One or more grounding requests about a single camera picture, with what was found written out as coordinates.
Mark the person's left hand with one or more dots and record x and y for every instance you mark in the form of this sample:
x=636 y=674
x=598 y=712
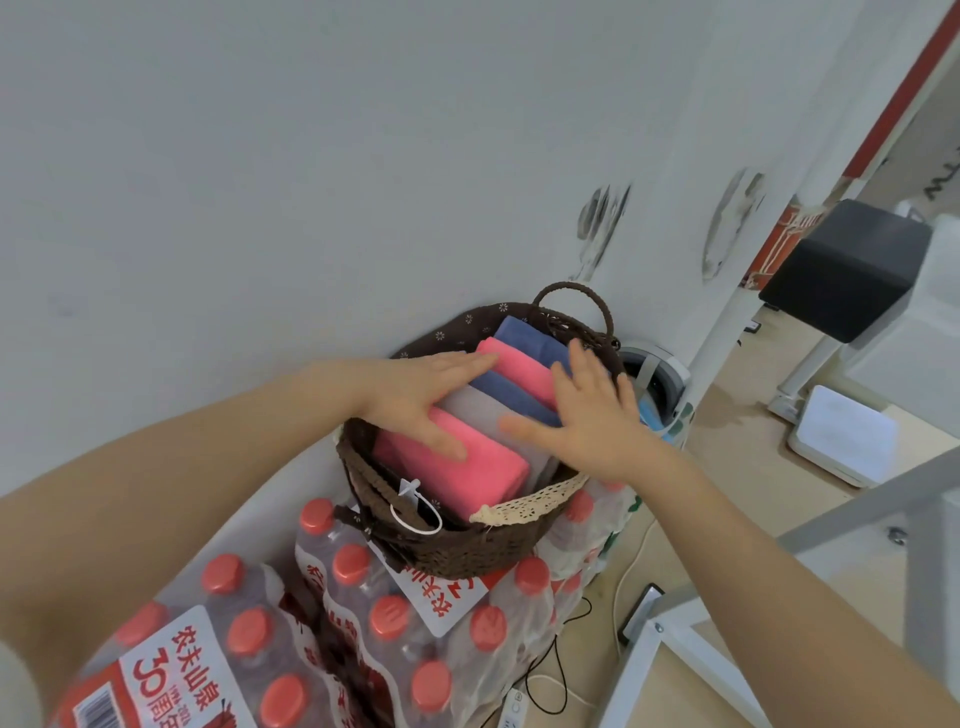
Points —
x=412 y=397

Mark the person's right hand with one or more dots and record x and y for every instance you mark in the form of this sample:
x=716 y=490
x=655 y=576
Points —
x=600 y=427

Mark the grey towel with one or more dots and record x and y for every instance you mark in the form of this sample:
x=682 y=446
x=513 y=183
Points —
x=487 y=420

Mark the pink towel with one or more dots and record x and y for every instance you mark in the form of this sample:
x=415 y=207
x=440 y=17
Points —
x=472 y=469
x=517 y=371

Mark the blue towel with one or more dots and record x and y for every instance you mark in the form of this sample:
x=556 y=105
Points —
x=510 y=397
x=529 y=341

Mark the brown wicker basket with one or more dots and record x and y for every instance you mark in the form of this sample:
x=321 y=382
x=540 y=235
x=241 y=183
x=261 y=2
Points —
x=450 y=551

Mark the person's left forearm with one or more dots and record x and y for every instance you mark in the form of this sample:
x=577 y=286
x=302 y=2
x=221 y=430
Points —
x=165 y=510

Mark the person's right forearm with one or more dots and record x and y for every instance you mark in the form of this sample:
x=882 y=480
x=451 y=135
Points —
x=795 y=600

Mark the grey trash bin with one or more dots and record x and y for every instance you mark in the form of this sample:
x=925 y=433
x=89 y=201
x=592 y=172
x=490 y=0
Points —
x=671 y=375

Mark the white zip tie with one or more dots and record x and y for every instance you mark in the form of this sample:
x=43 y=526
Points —
x=412 y=517

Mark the red and white banner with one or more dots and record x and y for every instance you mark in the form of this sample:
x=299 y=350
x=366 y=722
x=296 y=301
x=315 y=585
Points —
x=780 y=255

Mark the stack of bottled water packs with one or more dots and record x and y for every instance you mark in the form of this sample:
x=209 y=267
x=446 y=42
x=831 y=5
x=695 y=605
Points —
x=300 y=645

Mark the black bench pad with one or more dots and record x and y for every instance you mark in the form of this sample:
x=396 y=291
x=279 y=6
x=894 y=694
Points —
x=847 y=270

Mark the white power strip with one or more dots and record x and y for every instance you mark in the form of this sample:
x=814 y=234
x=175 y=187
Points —
x=514 y=711

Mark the white shirt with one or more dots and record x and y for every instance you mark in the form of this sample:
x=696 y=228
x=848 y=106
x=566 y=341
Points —
x=16 y=690

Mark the white gym frame grey panel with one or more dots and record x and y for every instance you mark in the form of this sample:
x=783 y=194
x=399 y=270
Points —
x=675 y=645

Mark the white bench rack frame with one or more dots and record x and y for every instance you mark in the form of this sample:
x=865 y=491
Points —
x=840 y=435

